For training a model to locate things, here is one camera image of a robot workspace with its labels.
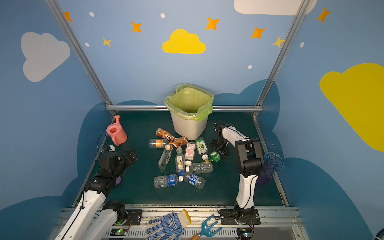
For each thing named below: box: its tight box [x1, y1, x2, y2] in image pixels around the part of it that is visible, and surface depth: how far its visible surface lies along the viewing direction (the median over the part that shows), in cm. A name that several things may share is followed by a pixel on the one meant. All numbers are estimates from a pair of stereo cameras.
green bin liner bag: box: [164, 83, 215, 122], surface depth 95 cm
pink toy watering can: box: [106, 115, 128, 146], surface depth 99 cm
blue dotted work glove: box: [145, 212, 187, 240], surface depth 73 cm
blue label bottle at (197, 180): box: [186, 173, 206, 189], surface depth 84 cm
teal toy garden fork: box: [190, 214, 222, 240], surface depth 73 cm
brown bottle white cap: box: [165, 136, 189, 151], surface depth 98 cm
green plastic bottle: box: [209, 151, 221, 163], surface depth 97 cm
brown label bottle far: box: [155, 128, 175, 141], surface depth 105 cm
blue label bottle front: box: [154, 174, 184, 189], surface depth 84 cm
